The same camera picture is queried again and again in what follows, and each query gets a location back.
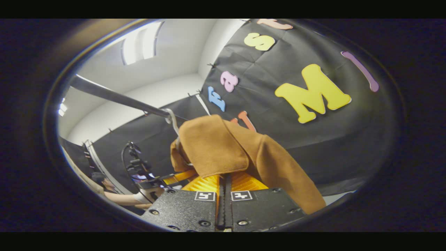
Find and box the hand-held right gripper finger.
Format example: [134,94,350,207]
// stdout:
[225,172,308,232]
[141,174,225,232]

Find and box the brown shirt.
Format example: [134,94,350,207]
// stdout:
[170,114,327,215]

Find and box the white clothes hanger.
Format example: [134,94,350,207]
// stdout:
[163,108,182,150]

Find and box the black clothes rack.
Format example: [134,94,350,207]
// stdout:
[70,74,173,120]

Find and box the person's head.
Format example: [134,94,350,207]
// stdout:
[91,172,117,193]

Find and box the ceiling light panel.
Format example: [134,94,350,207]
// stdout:
[121,21,165,66]

